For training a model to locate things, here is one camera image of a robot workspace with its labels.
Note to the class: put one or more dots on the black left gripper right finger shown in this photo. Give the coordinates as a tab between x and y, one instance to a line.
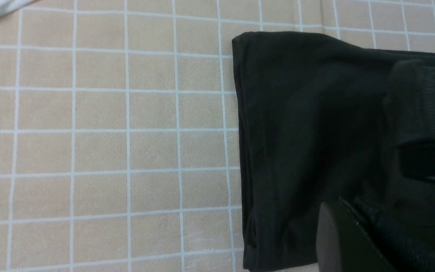
417	160

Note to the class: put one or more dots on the dark gray long-sleeved shirt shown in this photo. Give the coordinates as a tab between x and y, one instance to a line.
322	120

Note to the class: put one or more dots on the beige checkered tablecloth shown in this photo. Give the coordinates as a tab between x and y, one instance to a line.
118	124

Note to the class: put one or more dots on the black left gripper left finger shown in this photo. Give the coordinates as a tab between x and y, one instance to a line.
354	238

